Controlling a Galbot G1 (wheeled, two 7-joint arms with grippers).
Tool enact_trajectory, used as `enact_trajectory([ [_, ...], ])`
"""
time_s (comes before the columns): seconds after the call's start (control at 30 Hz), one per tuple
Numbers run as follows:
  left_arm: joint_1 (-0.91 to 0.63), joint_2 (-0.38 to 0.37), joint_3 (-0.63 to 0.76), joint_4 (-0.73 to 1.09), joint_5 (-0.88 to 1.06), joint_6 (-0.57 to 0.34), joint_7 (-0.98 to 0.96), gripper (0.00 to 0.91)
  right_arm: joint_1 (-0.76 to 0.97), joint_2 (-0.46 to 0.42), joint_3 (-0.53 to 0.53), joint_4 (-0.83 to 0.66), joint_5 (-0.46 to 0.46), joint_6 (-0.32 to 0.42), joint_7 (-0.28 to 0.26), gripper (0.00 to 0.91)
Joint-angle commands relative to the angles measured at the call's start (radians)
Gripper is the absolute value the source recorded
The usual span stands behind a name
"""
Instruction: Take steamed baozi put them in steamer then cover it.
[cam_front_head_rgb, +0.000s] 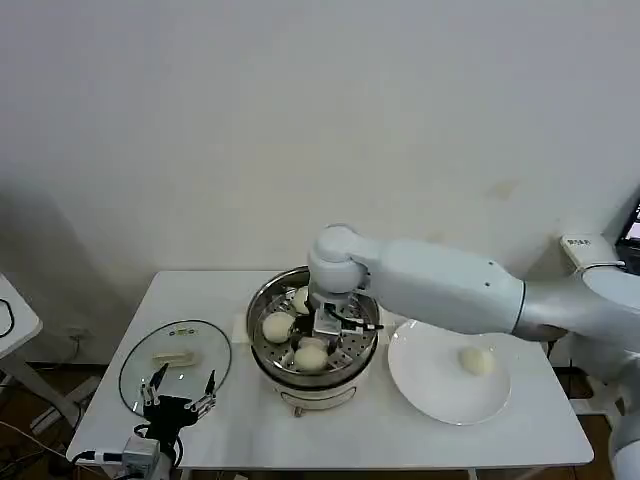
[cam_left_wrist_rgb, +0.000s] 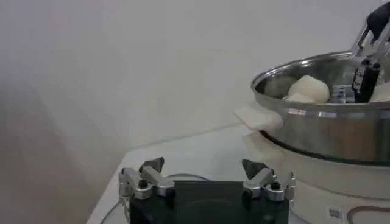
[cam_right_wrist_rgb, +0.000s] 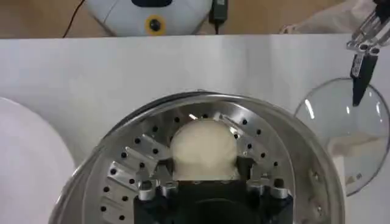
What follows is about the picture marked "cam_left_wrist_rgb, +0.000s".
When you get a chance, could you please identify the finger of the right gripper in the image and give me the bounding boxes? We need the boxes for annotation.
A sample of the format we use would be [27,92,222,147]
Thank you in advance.
[350,23,390,103]

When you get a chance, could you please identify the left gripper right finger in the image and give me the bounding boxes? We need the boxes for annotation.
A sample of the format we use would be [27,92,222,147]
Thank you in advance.
[241,158,296,203]

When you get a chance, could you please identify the white steamer base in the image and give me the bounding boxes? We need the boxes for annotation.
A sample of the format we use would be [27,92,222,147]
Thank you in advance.
[243,132,390,224]

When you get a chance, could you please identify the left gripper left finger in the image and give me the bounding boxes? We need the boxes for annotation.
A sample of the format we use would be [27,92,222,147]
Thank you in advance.
[118,156,176,200]

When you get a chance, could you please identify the glass lid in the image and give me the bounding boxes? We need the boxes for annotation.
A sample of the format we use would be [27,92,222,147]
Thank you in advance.
[99,173,213,224]

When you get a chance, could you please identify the steel steamer pot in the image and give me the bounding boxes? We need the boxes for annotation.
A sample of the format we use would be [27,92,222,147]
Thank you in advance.
[233,50,390,167]

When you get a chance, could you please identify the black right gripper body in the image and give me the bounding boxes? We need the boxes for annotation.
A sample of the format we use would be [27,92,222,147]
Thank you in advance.
[366,1,390,41]

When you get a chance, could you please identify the white steamed bun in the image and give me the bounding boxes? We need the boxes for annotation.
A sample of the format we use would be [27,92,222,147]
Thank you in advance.
[288,75,331,103]
[283,92,318,104]

